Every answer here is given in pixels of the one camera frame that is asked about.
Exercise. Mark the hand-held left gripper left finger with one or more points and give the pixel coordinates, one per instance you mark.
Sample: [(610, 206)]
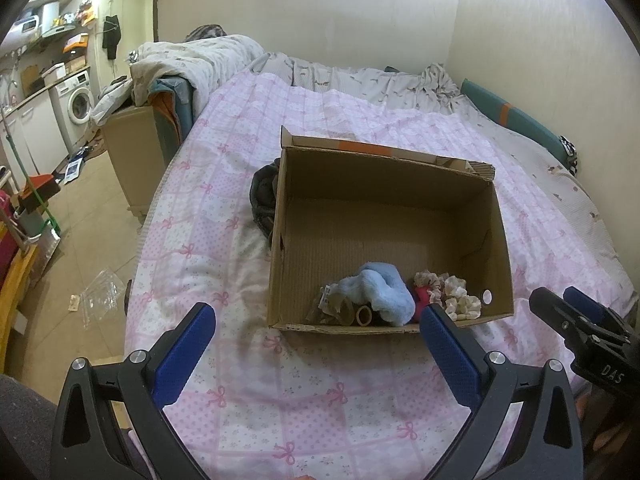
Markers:
[(185, 355)]

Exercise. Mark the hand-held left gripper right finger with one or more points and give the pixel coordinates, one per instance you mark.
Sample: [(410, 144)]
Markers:
[(450, 355)]

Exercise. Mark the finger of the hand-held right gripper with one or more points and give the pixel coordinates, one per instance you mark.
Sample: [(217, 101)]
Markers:
[(555, 312), (597, 320)]

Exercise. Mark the bright pink soft item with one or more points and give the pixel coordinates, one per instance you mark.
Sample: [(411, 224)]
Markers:
[(424, 296)]

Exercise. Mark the beige lace scrunchie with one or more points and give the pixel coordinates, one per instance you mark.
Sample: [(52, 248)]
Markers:
[(431, 280)]

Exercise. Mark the light blue fluffy scrunchie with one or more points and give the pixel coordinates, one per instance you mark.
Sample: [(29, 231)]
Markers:
[(385, 295)]

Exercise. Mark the brown cardboard box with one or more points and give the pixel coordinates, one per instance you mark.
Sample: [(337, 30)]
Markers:
[(375, 220)]

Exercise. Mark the white fluffy scrunchie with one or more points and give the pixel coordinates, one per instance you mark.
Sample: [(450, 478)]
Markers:
[(462, 302)]

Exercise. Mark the clear plastic bag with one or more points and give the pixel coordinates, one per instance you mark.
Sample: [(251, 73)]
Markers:
[(102, 297)]

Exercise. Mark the clear plastic packet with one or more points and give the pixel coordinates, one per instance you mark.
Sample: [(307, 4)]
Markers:
[(327, 305)]

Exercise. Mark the pink bow patterned blanket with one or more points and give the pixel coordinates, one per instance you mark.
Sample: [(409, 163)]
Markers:
[(225, 210)]

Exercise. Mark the black and white patterned item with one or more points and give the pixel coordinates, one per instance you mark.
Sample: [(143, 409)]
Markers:
[(569, 152)]

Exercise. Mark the grey striped garment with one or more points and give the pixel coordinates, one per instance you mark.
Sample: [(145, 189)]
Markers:
[(262, 195)]

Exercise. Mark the teal headboard cushion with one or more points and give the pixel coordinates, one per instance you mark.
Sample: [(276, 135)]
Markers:
[(520, 120)]

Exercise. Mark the light wooden bedside cabinet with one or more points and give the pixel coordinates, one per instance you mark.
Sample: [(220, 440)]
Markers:
[(135, 160)]

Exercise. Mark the pink bag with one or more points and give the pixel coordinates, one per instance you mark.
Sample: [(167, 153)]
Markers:
[(6, 235)]

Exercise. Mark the printed paper sheet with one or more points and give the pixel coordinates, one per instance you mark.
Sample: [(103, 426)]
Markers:
[(74, 169)]

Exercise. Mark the grey blue folded cloth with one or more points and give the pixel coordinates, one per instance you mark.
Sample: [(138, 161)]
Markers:
[(172, 110)]

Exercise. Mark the white washing machine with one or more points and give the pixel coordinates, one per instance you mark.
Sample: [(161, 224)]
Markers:
[(75, 97)]

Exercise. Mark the white floral quilt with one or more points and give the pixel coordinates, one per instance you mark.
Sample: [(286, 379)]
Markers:
[(200, 65)]

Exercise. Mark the dark striped pillow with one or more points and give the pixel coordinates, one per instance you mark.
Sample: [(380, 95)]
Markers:
[(205, 32)]

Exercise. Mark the black hanging garment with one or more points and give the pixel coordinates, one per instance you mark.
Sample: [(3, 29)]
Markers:
[(112, 35)]

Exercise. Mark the white water heater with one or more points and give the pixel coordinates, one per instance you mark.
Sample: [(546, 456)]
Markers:
[(49, 17)]

